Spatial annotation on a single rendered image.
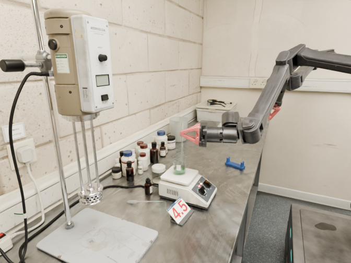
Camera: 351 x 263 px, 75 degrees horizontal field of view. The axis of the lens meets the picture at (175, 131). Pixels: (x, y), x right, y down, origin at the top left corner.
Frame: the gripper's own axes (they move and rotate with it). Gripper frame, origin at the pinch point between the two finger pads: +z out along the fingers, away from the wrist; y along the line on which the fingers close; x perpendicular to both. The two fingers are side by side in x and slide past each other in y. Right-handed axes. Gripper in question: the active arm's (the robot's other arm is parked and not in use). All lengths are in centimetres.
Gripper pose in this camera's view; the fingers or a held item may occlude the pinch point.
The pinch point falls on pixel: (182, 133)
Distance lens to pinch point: 85.0
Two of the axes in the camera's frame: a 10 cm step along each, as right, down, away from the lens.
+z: -9.9, -0.4, 1.6
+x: 0.1, 9.6, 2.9
